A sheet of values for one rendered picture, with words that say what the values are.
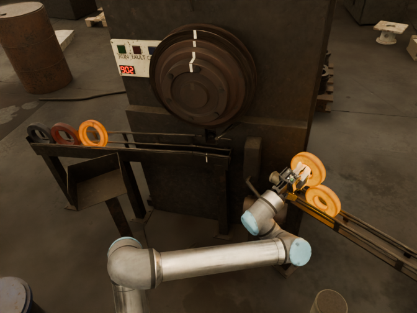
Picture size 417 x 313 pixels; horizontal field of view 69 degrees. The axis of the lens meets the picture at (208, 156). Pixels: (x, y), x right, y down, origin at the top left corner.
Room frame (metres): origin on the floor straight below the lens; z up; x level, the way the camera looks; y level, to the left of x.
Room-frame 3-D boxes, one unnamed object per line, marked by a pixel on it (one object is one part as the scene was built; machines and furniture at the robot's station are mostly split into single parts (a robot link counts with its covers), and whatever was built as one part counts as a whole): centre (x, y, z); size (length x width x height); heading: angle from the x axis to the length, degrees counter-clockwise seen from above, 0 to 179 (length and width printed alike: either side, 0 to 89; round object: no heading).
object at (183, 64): (1.11, 0.03, 1.11); 0.28 x 0.06 x 0.28; 72
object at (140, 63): (1.42, 0.29, 1.15); 0.26 x 0.02 x 0.18; 72
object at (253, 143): (1.14, -0.23, 0.68); 0.11 x 0.08 x 0.24; 162
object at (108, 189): (1.11, 0.58, 0.36); 0.26 x 0.20 x 0.72; 107
